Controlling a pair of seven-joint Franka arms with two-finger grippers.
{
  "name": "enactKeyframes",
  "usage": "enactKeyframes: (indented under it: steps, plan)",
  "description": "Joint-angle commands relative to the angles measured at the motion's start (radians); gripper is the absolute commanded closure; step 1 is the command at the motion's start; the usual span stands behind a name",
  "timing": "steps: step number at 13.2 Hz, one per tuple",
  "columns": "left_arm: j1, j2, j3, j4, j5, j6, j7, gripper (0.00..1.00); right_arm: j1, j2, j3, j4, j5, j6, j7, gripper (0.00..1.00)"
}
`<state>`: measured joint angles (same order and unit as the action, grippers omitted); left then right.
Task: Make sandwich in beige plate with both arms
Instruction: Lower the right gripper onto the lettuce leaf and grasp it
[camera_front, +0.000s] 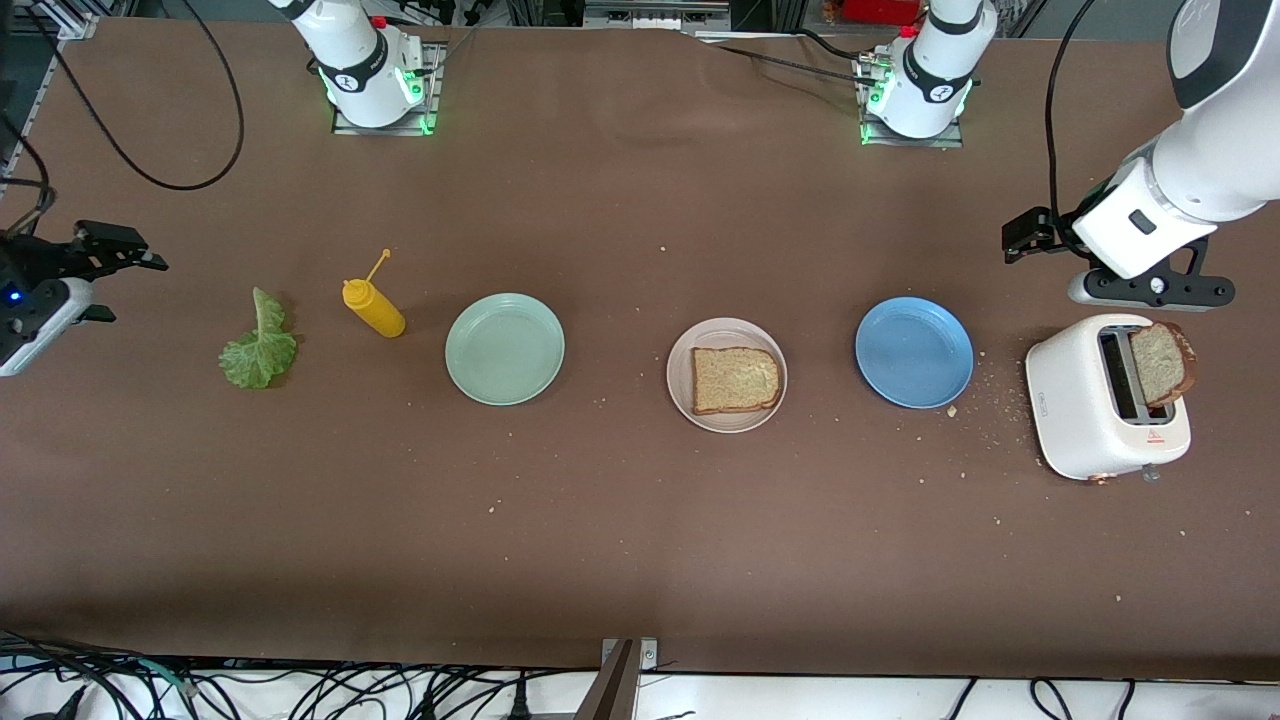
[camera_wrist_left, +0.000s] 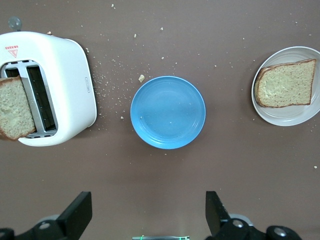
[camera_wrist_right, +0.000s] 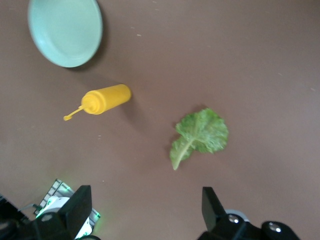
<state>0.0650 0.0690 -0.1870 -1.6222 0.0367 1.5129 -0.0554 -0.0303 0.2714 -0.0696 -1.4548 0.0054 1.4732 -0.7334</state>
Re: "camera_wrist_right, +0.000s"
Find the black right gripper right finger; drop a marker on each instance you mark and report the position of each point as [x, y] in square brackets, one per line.
[212, 210]

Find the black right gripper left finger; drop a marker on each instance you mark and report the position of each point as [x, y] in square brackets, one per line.
[77, 207]

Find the green lettuce leaf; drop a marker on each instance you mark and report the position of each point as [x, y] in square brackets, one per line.
[202, 132]

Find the yellow mustard squeeze bottle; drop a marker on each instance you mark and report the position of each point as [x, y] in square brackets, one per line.
[110, 98]

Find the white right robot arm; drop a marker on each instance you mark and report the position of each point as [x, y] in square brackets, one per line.
[56, 202]

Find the pale green plate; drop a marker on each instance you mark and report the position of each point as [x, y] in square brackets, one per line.
[65, 32]

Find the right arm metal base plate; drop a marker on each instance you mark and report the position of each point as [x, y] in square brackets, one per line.
[56, 186]

